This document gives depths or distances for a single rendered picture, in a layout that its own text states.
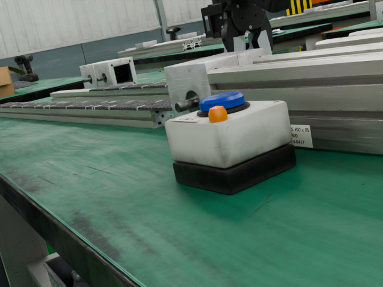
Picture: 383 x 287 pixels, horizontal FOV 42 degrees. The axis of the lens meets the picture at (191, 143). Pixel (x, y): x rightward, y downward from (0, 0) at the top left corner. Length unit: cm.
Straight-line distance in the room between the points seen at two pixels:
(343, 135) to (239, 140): 11
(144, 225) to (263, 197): 9
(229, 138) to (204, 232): 9
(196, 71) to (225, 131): 22
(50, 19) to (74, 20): 55
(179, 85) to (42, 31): 1136
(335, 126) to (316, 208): 13
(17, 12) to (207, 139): 1157
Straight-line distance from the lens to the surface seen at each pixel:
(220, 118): 39
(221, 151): 39
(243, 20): 86
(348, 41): 68
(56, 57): 1198
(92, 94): 142
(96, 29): 1233
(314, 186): 39
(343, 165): 43
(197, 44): 405
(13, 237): 193
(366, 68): 43
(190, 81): 61
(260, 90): 52
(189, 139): 42
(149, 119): 79
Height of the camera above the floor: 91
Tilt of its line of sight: 12 degrees down
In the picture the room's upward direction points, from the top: 12 degrees counter-clockwise
